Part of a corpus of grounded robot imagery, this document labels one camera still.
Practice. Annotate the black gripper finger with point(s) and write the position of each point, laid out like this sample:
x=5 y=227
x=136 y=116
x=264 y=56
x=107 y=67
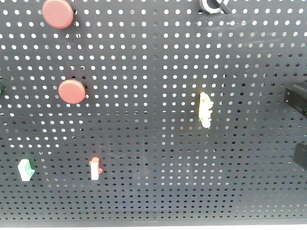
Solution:
x=296 y=97
x=300 y=155

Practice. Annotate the lower red mushroom button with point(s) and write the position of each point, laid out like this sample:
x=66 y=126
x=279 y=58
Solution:
x=72 y=91

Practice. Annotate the red mushroom button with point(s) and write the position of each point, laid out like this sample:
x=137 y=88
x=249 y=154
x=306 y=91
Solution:
x=72 y=91
x=57 y=13

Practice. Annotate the upper red mushroom button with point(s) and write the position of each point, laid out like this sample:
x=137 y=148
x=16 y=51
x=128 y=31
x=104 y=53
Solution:
x=57 y=13

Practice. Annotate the black white rotary knob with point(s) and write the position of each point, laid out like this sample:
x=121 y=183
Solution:
x=215 y=6

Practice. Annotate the black perforated pegboard panel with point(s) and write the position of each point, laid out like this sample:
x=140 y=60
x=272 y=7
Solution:
x=143 y=64

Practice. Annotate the yellow toggle switch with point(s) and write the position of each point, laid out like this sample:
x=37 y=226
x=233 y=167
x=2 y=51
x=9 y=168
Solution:
x=205 y=110

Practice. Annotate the red white rocker switch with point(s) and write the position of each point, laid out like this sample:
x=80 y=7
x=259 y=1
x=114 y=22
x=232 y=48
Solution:
x=95 y=168

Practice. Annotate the green white rocker switch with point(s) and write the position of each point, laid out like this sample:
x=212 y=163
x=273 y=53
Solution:
x=25 y=170

